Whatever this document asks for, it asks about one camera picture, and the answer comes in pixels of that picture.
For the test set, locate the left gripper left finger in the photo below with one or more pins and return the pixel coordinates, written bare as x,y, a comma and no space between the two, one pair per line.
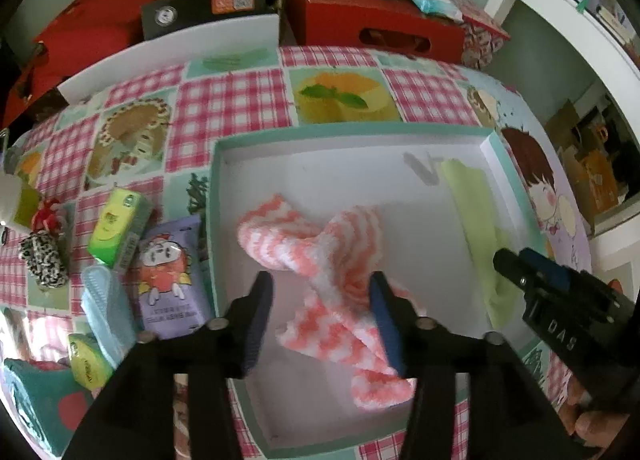
228,348

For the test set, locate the pale pink cloth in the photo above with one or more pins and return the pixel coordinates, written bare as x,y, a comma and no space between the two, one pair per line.
34,336

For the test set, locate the blue wet wipes pack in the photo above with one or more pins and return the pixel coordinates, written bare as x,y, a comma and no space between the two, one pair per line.
441,8

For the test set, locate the light blue face mask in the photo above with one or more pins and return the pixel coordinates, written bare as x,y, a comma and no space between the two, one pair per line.
108,311

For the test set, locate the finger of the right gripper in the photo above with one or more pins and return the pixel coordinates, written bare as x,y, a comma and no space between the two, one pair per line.
527,270
577,284

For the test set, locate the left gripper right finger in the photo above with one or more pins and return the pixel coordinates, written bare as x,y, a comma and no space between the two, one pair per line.
414,348

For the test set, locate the red box with handle hole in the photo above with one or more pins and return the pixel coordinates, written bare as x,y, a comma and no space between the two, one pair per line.
393,25

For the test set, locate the white shelf unit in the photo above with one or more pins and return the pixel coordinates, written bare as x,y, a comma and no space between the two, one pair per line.
618,244

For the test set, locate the white pill bottle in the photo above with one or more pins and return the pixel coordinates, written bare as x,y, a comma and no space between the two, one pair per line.
18,204

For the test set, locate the large red flat box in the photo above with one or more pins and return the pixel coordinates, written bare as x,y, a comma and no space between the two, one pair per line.
84,33

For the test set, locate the pink white zigzag towel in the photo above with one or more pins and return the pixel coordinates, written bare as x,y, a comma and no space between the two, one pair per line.
334,322

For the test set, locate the patterned picture tablecloth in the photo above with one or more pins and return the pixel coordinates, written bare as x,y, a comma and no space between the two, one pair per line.
155,134

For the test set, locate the black long box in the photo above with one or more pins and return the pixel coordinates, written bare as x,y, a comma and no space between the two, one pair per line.
162,17

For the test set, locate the red patterned box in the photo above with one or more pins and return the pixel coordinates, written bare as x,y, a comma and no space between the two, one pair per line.
483,36

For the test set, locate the green tissue pack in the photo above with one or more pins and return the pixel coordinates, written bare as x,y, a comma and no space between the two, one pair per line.
89,367
119,229

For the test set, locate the white foam board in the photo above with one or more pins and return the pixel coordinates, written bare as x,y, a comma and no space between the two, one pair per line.
218,38

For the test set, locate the leopard print scrunchie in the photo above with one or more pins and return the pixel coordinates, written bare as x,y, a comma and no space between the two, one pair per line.
43,260

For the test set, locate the light green cloth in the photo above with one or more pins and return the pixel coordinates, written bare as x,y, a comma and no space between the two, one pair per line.
479,219

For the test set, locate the purple baby wipes pack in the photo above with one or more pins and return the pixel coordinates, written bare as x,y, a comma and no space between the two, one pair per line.
171,292

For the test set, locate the teal plastic toy case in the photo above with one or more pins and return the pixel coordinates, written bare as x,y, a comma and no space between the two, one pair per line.
49,401

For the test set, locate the person right hand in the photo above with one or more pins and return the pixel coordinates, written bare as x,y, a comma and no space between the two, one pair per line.
594,427

